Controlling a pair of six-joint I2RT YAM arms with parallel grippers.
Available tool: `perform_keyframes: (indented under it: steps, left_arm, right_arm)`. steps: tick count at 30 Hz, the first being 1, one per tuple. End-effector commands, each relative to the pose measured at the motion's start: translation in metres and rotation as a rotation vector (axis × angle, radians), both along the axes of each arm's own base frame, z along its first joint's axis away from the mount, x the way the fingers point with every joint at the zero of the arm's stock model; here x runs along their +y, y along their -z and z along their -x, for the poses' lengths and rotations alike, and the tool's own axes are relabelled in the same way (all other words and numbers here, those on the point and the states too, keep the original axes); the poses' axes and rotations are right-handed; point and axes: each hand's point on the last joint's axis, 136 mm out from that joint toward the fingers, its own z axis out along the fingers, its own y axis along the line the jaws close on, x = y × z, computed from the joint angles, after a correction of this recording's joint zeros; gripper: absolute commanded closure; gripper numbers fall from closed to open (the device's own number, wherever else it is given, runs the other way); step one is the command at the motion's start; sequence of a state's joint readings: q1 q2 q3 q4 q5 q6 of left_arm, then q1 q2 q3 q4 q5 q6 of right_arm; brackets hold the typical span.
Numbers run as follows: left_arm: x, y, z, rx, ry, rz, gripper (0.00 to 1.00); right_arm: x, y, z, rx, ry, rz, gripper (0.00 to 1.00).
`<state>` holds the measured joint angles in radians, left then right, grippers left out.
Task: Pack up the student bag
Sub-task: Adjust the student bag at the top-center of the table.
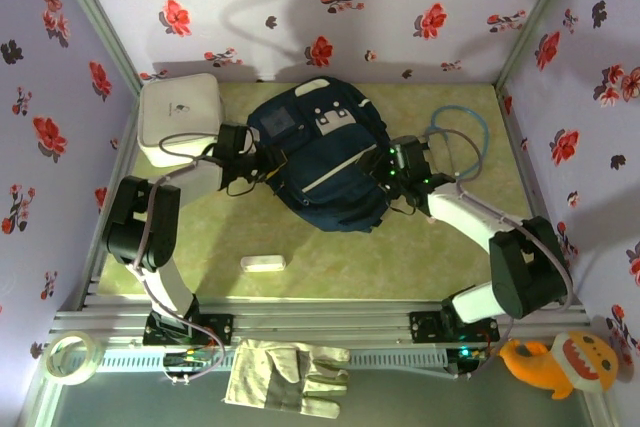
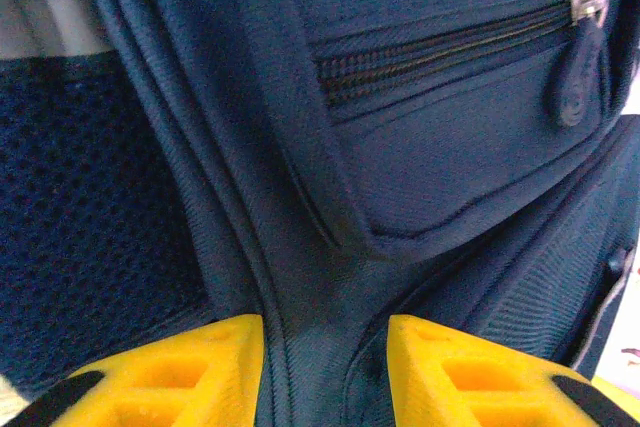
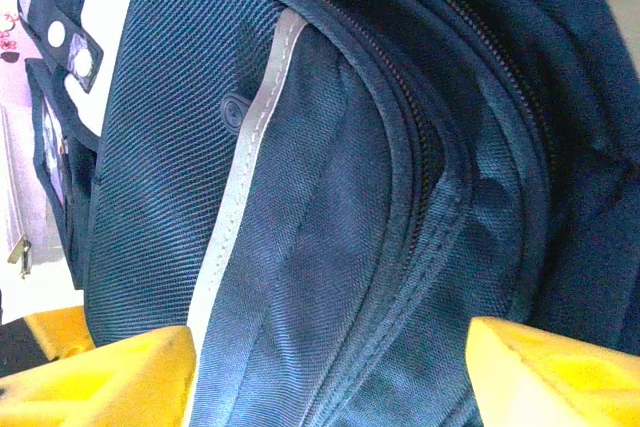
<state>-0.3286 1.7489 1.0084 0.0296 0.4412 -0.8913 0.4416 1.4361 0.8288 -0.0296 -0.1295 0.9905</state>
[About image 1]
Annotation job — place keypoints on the navy blue backpack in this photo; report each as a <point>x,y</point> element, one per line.
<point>325,172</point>

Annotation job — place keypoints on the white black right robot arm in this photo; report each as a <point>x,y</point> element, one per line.
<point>465,212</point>

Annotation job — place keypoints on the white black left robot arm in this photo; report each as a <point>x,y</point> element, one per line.
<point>200,179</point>

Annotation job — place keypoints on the white square storage case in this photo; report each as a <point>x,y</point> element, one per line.
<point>175,107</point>

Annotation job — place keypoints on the light blue tubing loop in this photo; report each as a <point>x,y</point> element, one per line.
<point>487,139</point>

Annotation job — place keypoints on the small white oblong case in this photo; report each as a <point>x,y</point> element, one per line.
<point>262,263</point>

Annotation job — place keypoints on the grey canvas work glove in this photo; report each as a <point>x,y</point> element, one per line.
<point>260,377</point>

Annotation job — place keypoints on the orange shark plush toy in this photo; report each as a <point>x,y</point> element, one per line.
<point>550,367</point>

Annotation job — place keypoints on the clear tape roll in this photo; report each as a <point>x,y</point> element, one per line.
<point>75,381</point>

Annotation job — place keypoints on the aluminium left side rail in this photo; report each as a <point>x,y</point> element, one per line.
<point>125,147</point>

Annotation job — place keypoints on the aluminium right side rail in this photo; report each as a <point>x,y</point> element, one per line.
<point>525,162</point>

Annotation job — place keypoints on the aluminium front frame rail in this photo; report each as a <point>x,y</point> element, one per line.
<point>325,319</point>

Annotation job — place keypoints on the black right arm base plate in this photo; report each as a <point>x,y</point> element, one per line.
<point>425,327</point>

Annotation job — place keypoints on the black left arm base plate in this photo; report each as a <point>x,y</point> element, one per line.
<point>220,327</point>

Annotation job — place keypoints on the aluminium right corner post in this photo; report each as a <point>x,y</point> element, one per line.
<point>537,17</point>

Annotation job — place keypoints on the aluminium corner post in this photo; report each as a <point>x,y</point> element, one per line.
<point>95,17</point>
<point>537,17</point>

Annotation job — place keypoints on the aluminium left corner post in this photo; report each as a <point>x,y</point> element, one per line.
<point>95,17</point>

